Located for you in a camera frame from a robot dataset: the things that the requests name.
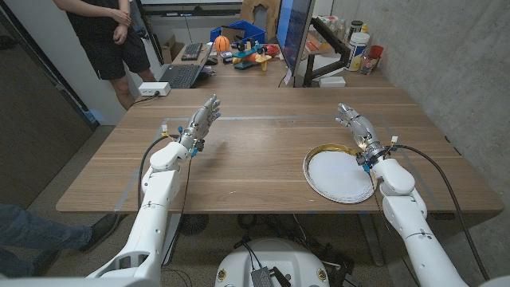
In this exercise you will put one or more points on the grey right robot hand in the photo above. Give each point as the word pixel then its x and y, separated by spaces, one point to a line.
pixel 362 129

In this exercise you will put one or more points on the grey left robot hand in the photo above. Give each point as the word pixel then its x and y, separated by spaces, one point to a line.
pixel 201 119

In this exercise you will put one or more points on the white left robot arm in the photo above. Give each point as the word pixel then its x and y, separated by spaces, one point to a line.
pixel 155 207

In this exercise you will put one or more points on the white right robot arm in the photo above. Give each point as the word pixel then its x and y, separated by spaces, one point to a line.
pixel 410 215

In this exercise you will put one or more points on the white paper plate gold rim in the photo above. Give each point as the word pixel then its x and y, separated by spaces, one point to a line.
pixel 334 179

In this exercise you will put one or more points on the black open laptop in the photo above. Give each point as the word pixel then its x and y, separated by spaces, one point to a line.
pixel 181 75

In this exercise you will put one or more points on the flat white box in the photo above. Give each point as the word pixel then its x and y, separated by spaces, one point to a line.
pixel 332 81

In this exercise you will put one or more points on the white power strip box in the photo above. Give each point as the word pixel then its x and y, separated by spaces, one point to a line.
pixel 153 88

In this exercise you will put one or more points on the black computer mouse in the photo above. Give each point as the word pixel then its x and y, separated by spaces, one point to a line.
pixel 211 61

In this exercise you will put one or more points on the clear glass jar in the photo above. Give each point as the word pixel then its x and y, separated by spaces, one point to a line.
pixel 367 64

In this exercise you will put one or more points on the black computer keyboard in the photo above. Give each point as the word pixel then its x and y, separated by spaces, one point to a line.
pixel 192 52

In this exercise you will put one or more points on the small open cardboard box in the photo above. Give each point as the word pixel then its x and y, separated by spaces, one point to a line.
pixel 171 49

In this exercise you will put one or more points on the small orange basketball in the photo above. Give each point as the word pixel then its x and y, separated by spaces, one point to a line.
pixel 222 44

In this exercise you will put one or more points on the red plastic cup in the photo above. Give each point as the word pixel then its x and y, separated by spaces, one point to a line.
pixel 377 52

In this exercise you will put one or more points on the white wipes canister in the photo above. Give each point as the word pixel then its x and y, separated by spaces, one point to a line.
pixel 356 49

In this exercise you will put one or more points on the colourful toy airplane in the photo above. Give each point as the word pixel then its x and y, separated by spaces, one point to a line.
pixel 251 56

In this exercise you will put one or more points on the stack of snack boxes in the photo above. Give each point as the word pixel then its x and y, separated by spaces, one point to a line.
pixel 316 44

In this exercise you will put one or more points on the red bowl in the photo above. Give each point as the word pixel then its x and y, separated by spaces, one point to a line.
pixel 273 49

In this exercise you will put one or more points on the yellow bottle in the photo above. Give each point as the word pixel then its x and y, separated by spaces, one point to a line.
pixel 364 28

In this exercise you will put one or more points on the jar with dark lid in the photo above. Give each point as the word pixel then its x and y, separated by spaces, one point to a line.
pixel 355 28

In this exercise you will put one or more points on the blue plastic bin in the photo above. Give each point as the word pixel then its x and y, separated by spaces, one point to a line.
pixel 251 28

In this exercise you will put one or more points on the round black floor fan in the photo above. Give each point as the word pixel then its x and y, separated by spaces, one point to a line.
pixel 193 224

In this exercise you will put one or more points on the grey metal table leg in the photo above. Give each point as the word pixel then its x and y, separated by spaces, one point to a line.
pixel 370 239
pixel 172 235

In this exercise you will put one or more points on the cardboard arch panel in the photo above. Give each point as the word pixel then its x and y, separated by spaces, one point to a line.
pixel 247 10

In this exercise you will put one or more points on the person in black clothes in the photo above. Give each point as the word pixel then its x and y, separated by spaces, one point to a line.
pixel 107 44

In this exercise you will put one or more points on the large computer monitor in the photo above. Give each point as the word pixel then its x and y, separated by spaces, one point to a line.
pixel 295 28

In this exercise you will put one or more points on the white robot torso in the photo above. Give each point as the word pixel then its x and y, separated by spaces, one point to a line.
pixel 295 259

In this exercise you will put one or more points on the grey finned box on torso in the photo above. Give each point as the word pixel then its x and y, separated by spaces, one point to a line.
pixel 261 278

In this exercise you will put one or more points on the person in blue jeans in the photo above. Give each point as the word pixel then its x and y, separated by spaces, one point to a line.
pixel 40 235

